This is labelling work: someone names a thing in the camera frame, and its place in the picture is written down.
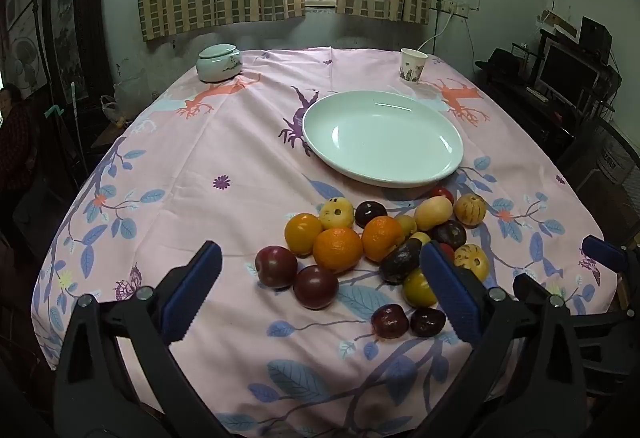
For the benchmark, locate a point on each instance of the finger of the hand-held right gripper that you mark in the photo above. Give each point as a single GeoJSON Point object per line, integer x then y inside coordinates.
{"type": "Point", "coordinates": [527, 285]}
{"type": "Point", "coordinates": [602, 250]}

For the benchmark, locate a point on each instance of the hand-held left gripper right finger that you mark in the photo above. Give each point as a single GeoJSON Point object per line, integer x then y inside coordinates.
{"type": "Point", "coordinates": [452, 293]}

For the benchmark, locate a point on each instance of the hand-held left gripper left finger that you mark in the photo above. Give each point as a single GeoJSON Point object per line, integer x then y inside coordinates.
{"type": "Point", "coordinates": [192, 290]}

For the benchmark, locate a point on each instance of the yellow plum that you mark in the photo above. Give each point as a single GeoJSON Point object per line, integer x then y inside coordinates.
{"type": "Point", "coordinates": [417, 289]}

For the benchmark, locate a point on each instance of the dark purple plum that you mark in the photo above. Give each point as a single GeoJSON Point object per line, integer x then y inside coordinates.
{"type": "Point", "coordinates": [370, 213]}
{"type": "Point", "coordinates": [427, 322]}

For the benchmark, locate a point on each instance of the striped yellow pepino melon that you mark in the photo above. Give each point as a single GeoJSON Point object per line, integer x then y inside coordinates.
{"type": "Point", "coordinates": [470, 209]}
{"type": "Point", "coordinates": [474, 260]}

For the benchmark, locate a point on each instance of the dark brown avocado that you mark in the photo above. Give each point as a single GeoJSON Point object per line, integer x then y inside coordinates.
{"type": "Point", "coordinates": [400, 262]}

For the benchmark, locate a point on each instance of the dark red plum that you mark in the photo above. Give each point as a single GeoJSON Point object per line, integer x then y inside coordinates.
{"type": "Point", "coordinates": [389, 320]}
{"type": "Point", "coordinates": [315, 286]}
{"type": "Point", "coordinates": [276, 266]}

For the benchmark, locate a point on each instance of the orange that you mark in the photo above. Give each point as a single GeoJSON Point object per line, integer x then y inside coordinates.
{"type": "Point", "coordinates": [382, 238]}
{"type": "Point", "coordinates": [337, 249]}

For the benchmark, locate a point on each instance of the white oval plate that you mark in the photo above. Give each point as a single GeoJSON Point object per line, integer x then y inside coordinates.
{"type": "Point", "coordinates": [380, 138]}

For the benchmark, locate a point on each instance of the red cherry tomato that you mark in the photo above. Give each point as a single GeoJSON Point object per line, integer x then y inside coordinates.
{"type": "Point", "coordinates": [447, 250]}
{"type": "Point", "coordinates": [442, 193]}

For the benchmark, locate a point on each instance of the dark purple passion fruit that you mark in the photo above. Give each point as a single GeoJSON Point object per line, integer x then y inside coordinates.
{"type": "Point", "coordinates": [448, 234]}

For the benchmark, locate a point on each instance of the small yellow-green fruit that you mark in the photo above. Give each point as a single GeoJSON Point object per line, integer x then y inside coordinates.
{"type": "Point", "coordinates": [419, 238]}
{"type": "Point", "coordinates": [406, 224]}

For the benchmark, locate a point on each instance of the yellow mango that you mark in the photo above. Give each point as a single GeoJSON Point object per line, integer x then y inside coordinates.
{"type": "Point", "coordinates": [434, 213]}

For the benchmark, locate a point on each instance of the black mesh chair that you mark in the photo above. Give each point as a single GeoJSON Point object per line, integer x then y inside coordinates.
{"type": "Point", "coordinates": [600, 153]}

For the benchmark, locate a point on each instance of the pink floral tablecloth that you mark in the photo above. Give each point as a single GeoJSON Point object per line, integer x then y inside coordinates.
{"type": "Point", "coordinates": [200, 168]}

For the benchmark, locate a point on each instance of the yellow-orange persimmon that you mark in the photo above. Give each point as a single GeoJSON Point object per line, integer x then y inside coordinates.
{"type": "Point", "coordinates": [302, 234]}

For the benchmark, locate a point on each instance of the pale yellow spotted fruit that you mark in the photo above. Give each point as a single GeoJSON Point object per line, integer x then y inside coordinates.
{"type": "Point", "coordinates": [335, 213]}

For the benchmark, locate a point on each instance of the dark computer desk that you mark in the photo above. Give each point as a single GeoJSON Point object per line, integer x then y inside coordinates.
{"type": "Point", "coordinates": [545, 113]}

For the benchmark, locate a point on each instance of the computer monitor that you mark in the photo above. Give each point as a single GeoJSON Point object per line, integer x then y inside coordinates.
{"type": "Point", "coordinates": [565, 71]}

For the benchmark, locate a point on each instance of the plastic bag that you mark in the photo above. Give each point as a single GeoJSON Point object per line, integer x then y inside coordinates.
{"type": "Point", "coordinates": [111, 111]}

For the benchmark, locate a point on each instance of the black hat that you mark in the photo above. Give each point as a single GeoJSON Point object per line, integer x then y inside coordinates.
{"type": "Point", "coordinates": [500, 63]}

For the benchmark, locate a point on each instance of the black speaker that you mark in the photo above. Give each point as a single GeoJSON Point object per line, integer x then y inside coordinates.
{"type": "Point", "coordinates": [595, 36]}

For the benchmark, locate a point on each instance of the white lidded ceramic jar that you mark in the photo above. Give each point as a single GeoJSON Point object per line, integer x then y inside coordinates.
{"type": "Point", "coordinates": [217, 68]}

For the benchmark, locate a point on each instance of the printed paper cup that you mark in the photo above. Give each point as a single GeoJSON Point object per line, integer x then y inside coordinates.
{"type": "Point", "coordinates": [412, 68]}

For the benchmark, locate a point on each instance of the dark framed picture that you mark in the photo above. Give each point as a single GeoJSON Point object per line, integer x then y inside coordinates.
{"type": "Point", "coordinates": [65, 18]}

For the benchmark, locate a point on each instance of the wall socket strip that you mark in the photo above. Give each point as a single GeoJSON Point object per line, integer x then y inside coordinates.
{"type": "Point", "coordinates": [452, 7]}

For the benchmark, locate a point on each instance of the wall poster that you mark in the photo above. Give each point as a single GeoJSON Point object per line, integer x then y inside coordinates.
{"type": "Point", "coordinates": [22, 48]}

